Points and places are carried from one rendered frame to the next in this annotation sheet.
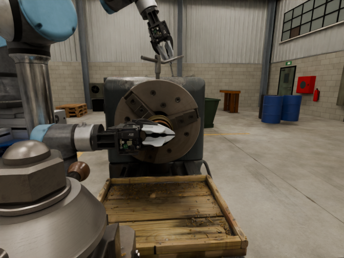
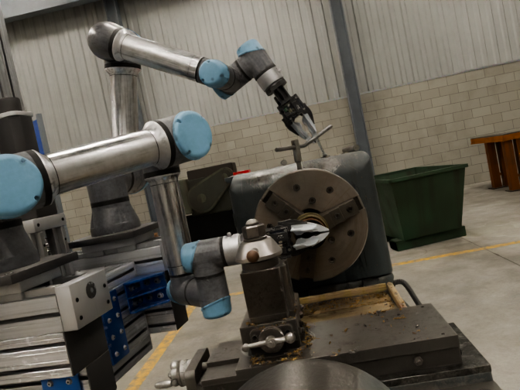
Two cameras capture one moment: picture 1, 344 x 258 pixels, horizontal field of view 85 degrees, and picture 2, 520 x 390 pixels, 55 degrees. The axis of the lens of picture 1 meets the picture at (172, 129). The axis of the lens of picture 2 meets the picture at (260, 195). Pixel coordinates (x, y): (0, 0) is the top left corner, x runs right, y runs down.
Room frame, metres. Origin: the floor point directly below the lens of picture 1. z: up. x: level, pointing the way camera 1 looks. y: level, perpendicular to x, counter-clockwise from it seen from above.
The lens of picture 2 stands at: (-0.70, -0.09, 1.26)
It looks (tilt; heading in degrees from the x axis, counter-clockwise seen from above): 3 degrees down; 11
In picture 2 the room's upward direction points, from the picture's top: 12 degrees counter-clockwise
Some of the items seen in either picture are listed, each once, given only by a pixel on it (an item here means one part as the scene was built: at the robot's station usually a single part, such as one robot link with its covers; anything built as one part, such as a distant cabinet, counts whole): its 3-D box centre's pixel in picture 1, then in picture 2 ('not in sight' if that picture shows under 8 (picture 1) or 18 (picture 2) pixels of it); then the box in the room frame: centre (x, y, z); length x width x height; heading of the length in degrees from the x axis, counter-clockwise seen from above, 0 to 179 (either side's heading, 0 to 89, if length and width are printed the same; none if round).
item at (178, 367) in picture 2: not in sight; (174, 374); (0.09, 0.27, 0.95); 0.07 x 0.04 x 0.04; 95
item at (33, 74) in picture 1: (37, 95); (171, 216); (0.57, 0.40, 1.19); 0.12 x 0.11 x 0.49; 141
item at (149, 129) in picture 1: (158, 130); (309, 229); (0.50, 0.04, 1.10); 0.09 x 0.06 x 0.03; 94
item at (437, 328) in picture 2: not in sight; (316, 351); (0.11, 0.02, 0.95); 0.43 x 0.17 x 0.05; 95
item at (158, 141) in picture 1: (158, 142); (311, 241); (0.50, 0.04, 1.06); 0.09 x 0.06 x 0.03; 94
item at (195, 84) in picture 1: (154, 112); (306, 215); (1.13, 0.10, 1.06); 0.59 x 0.48 x 0.39; 5
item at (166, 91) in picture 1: (157, 121); (310, 224); (0.72, 0.05, 1.08); 0.32 x 0.09 x 0.32; 95
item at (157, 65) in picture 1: (157, 71); (298, 159); (0.72, 0.05, 1.27); 0.02 x 0.02 x 0.12
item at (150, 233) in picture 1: (159, 207); (326, 318); (0.46, 0.03, 0.89); 0.36 x 0.30 x 0.04; 95
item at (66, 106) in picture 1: (72, 110); not in sight; (7.83, 4.12, 0.22); 1.25 x 0.86 x 0.44; 9
